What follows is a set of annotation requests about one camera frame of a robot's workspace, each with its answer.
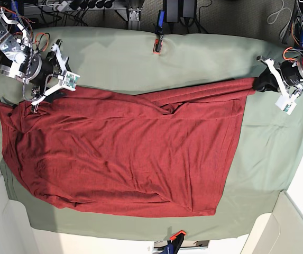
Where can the white bin right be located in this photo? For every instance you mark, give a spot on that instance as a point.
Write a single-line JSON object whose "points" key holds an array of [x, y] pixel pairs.
{"points": [[280, 231]]}

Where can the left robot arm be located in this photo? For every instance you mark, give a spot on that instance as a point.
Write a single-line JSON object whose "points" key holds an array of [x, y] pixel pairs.
{"points": [[295, 29]]}

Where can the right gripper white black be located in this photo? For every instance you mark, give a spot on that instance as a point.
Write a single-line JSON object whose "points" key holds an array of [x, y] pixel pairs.
{"points": [[49, 75]]}

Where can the green table cloth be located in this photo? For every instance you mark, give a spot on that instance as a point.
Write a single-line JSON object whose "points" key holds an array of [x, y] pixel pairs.
{"points": [[268, 153]]}

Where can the orange black clamp near edge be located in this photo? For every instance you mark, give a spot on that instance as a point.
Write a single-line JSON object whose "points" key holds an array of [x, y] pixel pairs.
{"points": [[175, 242]]}

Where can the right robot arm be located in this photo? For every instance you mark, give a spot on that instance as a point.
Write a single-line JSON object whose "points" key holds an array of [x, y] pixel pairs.
{"points": [[23, 60]]}

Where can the white bin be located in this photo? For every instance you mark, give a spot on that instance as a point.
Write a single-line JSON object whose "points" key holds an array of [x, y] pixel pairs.
{"points": [[280, 231], [16, 235]]}

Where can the aluminium frame bracket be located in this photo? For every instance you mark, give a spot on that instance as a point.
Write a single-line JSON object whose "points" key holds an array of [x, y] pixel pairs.
{"points": [[130, 12]]}

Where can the red long-sleeve T-shirt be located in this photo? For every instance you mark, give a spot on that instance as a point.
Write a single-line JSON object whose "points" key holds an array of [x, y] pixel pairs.
{"points": [[160, 154]]}

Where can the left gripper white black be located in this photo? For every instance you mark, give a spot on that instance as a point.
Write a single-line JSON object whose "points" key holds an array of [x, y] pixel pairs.
{"points": [[285, 78]]}

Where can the black power adapter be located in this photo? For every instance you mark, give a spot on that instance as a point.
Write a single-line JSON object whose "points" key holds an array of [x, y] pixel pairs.
{"points": [[176, 9]]}

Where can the white bin left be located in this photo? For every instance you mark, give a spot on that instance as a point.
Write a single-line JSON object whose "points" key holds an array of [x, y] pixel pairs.
{"points": [[16, 235]]}

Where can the blue handled clamp top centre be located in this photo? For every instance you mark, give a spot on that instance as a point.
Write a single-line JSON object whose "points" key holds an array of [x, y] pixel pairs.
{"points": [[159, 32]]}

